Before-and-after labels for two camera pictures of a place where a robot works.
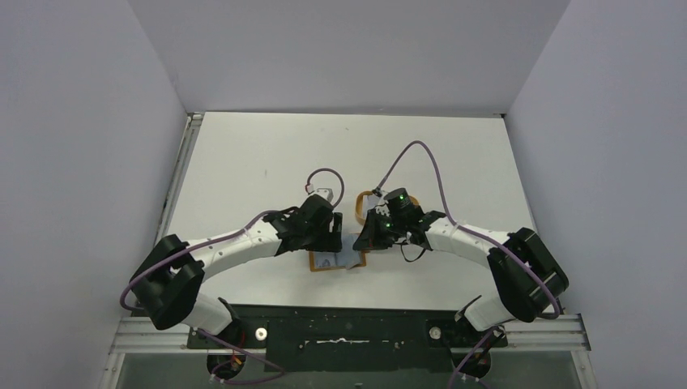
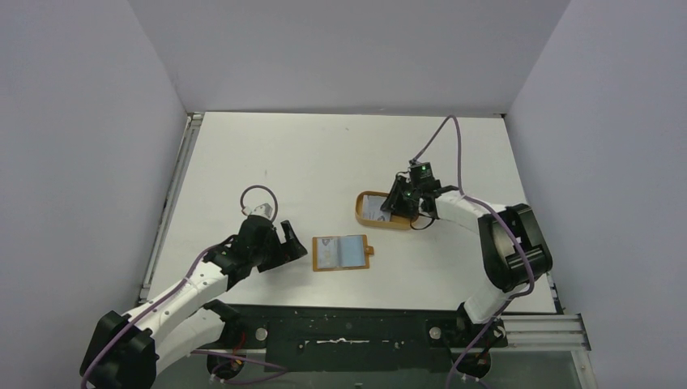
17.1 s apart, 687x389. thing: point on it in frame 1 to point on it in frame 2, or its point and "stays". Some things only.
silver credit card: [326, 258] stays
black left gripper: [330, 241] to [284, 252]
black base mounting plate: [306, 338] stays
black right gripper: [368, 233] to [403, 198]
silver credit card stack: [369, 202] stays
